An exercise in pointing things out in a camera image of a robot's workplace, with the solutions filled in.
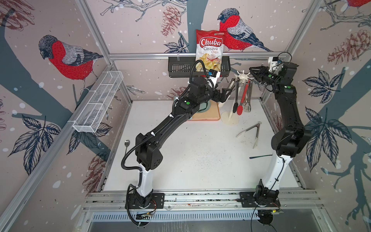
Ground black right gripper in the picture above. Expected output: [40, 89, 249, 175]
[248, 67, 280, 88]

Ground red silicone tongs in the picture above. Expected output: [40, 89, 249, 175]
[237, 81, 250, 116]

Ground plain steel tongs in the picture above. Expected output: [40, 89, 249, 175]
[235, 121, 262, 150]

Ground black steel tongs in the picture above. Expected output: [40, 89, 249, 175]
[232, 78, 240, 113]

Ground cream handled utensil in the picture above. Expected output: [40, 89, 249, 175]
[243, 81, 253, 113]

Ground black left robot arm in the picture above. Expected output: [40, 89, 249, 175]
[121, 60, 236, 206]

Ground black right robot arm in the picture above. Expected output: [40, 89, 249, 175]
[249, 62, 312, 201]

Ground cream utensil rack stand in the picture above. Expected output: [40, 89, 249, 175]
[220, 70, 251, 125]

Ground orange tray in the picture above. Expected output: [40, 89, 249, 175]
[190, 100, 220, 121]

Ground green ceramic plate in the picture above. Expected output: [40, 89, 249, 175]
[197, 101, 211, 113]

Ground Chuba cassava chips bag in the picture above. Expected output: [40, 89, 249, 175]
[196, 30, 226, 71]

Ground silver spoon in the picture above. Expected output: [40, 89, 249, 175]
[124, 140, 130, 154]

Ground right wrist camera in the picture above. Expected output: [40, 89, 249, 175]
[268, 57, 282, 73]

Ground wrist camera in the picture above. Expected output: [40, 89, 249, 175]
[268, 57, 282, 73]
[207, 69, 221, 88]

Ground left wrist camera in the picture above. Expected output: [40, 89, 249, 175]
[207, 69, 221, 88]

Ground black wire shelf basket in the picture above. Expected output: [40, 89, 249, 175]
[168, 56, 231, 78]

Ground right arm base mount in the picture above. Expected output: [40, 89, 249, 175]
[237, 180, 281, 208]

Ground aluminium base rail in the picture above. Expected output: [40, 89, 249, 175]
[79, 188, 324, 225]

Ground white mesh wall basket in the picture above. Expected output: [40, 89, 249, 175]
[73, 71, 123, 133]

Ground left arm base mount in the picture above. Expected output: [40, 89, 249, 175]
[125, 192, 165, 209]

